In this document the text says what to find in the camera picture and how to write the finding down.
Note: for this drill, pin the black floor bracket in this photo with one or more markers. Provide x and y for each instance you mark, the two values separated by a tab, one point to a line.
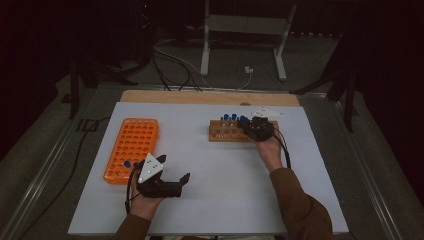
87	125

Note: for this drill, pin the grey metal stand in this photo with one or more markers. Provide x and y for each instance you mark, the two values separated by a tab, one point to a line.
246	25

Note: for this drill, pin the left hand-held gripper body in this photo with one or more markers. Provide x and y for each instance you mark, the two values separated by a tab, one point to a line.
150	168

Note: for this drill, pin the blue-capped test tube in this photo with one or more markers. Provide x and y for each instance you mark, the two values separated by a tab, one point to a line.
234	117
242	118
136	164
226	117
127	164

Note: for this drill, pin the black tripod stand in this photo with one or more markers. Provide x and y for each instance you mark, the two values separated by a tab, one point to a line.
348	100
74	86

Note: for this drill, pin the person's right hand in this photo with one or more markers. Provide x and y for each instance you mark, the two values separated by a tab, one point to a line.
270	153

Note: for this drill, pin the wooden test tube rack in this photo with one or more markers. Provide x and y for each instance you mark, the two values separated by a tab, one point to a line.
226	133

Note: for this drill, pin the person's left hand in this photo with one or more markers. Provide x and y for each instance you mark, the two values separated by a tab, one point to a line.
143	206

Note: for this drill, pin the white table mat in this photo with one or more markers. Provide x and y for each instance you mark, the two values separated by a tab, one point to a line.
216	186

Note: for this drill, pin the orange plastic tube rack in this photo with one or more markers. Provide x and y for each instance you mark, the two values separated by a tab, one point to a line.
133	140

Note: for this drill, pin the white plug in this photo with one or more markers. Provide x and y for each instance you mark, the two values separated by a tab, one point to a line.
248	70

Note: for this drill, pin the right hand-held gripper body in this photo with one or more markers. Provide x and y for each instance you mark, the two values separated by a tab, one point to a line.
260	128

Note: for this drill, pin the metal floor rail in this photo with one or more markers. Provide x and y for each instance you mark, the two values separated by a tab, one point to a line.
43	173
366	173

